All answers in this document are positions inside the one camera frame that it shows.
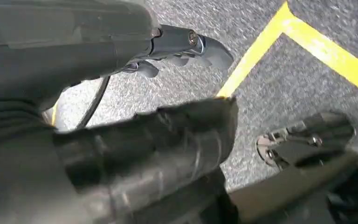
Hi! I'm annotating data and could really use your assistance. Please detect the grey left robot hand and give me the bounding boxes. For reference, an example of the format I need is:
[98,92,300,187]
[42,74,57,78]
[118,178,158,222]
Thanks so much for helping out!
[0,0,239,224]

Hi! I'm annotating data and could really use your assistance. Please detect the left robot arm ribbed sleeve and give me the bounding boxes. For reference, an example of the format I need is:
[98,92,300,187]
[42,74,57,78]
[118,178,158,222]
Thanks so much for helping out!
[0,98,55,148]

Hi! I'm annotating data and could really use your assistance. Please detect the yellow floor tape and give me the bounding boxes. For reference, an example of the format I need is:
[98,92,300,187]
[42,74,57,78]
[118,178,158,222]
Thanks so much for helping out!
[216,1,358,100]

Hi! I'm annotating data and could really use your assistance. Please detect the black robot foot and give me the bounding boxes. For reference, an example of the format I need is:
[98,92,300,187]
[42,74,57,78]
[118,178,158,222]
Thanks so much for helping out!
[255,111,358,170]

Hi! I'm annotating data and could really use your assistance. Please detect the black cable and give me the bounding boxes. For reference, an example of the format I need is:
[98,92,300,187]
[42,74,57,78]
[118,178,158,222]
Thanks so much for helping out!
[75,76,111,130]

